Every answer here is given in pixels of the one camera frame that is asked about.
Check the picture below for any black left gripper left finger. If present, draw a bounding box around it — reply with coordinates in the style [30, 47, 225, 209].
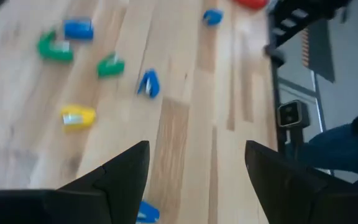
[0, 140, 150, 224]

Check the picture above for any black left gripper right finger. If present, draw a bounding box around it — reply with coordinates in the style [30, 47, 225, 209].
[245, 139, 358, 224]

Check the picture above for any small green stapler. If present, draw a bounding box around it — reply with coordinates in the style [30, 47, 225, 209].
[37, 29, 75, 62]
[96, 52, 126, 78]

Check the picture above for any person's leg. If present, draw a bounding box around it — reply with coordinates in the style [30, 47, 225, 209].
[290, 123, 358, 185]

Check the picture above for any dark grey box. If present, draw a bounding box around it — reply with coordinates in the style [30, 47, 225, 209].
[301, 18, 337, 83]

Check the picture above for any red desk lamp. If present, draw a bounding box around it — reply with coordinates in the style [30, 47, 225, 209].
[233, 0, 270, 11]

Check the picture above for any black table-level camera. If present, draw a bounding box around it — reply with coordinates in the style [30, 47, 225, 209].
[277, 99, 311, 156]

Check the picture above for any black aluminium table frame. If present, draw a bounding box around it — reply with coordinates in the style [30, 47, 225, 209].
[264, 0, 352, 156]

